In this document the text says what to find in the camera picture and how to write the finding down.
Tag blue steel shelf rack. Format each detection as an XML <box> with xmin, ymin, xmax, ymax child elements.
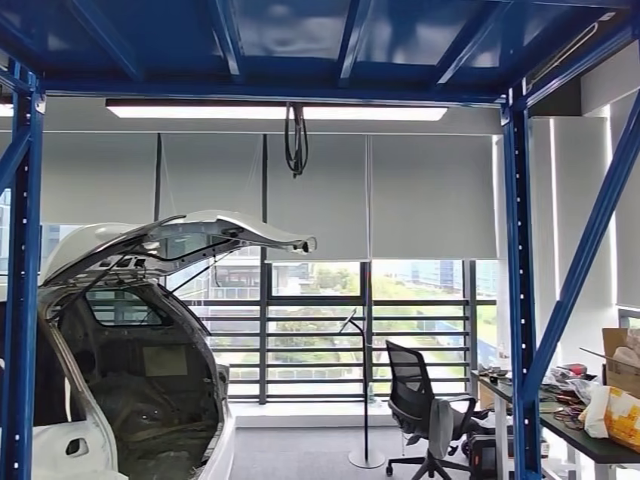
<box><xmin>0</xmin><ymin>0</ymin><xmax>640</xmax><ymax>480</ymax></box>

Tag grey roller blind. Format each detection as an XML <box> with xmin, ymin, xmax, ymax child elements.
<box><xmin>159</xmin><ymin>132</ymin><xmax>264</xmax><ymax>223</ymax></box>
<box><xmin>371</xmin><ymin>134</ymin><xmax>497</xmax><ymax>261</ymax></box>
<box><xmin>266</xmin><ymin>134</ymin><xmax>371</xmax><ymax>262</ymax></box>
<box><xmin>39</xmin><ymin>131</ymin><xmax>159</xmax><ymax>228</ymax></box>

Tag white car tailgate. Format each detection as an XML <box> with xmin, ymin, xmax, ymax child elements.
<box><xmin>38</xmin><ymin>209</ymin><xmax>319</xmax><ymax>288</ymax></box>

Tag black floor stand round base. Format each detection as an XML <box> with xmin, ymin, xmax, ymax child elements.
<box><xmin>340</xmin><ymin>307</ymin><xmax>386</xmax><ymax>471</ymax></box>

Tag black mesh office chair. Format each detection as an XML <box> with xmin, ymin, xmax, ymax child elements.
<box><xmin>384</xmin><ymin>339</ymin><xmax>479</xmax><ymax>480</ymax></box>

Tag grey jacket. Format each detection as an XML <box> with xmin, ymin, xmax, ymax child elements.
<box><xmin>427</xmin><ymin>397</ymin><xmax>457</xmax><ymax>462</ymax></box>

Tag black equipment case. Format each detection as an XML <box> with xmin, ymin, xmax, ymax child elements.
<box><xmin>466</xmin><ymin>433</ymin><xmax>516</xmax><ymax>480</ymax></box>

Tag dark top desk white legs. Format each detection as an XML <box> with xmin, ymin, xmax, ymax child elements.
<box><xmin>469</xmin><ymin>369</ymin><xmax>640</xmax><ymax>480</ymax></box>

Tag white car body shell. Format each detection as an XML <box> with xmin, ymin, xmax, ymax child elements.
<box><xmin>0</xmin><ymin>280</ymin><xmax>236</xmax><ymax>480</ymax></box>

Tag brown cardboard box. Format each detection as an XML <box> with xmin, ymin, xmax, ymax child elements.
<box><xmin>580</xmin><ymin>327</ymin><xmax>640</xmax><ymax>399</ymax></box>

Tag yellow white plastic bag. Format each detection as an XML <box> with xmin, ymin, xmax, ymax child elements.
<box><xmin>580</xmin><ymin>385</ymin><xmax>640</xmax><ymax>456</ymax></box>

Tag hanging black cable loop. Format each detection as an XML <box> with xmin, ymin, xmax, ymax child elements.
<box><xmin>283</xmin><ymin>102</ymin><xmax>310</xmax><ymax>179</ymax></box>

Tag dark window frame with railing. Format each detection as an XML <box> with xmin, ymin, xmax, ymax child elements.
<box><xmin>165</xmin><ymin>248</ymin><xmax>499</xmax><ymax>406</ymax></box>

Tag tangle of cables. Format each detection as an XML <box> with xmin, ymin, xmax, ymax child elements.
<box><xmin>552</xmin><ymin>404</ymin><xmax>586</xmax><ymax>429</ymax></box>

